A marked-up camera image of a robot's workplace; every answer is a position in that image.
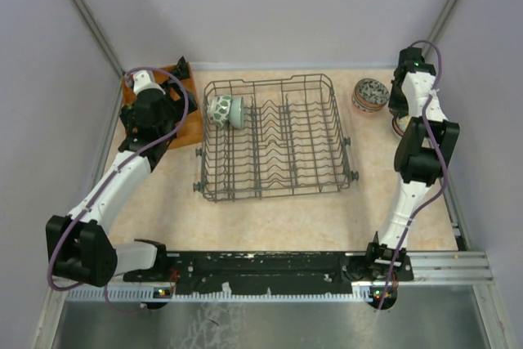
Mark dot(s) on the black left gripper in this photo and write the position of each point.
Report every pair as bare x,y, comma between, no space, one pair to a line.
184,105

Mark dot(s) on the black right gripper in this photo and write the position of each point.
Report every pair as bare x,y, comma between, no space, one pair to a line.
395,107

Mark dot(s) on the yellow blue swirl bowl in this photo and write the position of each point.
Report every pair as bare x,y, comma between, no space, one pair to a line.
399,125

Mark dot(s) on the dark leaf pattern bowl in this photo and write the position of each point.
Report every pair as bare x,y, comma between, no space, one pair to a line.
371,92

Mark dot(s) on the orange flower green leaf bowl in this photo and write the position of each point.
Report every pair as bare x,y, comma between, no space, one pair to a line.
365,109

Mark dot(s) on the green leaf pattern bowl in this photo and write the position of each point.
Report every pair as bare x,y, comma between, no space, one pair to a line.
218,110

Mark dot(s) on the green striped bowl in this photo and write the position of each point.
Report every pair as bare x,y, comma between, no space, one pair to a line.
236,113

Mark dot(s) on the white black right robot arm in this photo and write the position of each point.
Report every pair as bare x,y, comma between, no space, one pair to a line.
422,158

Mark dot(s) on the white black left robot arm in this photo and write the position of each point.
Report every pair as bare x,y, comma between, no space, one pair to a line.
78,245

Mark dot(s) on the wooden compartment tray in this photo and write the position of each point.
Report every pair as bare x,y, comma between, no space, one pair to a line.
192,131

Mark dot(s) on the dark green folded tie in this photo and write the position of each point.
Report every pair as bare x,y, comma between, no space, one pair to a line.
181,69

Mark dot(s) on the teal yellow-flower folded tie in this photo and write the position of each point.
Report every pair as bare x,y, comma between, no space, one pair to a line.
126,116

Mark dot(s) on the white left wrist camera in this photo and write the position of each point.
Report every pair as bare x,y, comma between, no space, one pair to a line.
143,81

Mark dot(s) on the grey wire dish rack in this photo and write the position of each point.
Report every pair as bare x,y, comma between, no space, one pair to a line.
292,142

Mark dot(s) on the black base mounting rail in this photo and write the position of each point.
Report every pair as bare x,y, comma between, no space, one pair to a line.
282,273

